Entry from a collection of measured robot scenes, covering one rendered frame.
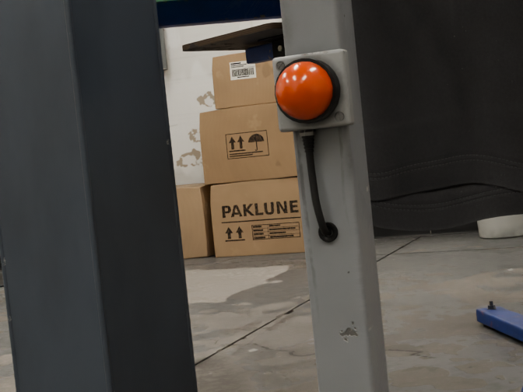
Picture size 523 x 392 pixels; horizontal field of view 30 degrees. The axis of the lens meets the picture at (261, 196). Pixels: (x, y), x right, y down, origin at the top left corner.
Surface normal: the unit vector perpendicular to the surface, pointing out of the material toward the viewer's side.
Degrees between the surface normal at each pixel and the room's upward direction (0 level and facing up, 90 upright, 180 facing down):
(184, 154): 90
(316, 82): 81
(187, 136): 90
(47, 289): 90
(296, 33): 90
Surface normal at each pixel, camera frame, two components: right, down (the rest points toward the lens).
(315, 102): 0.43, 0.47
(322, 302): -0.37, 0.09
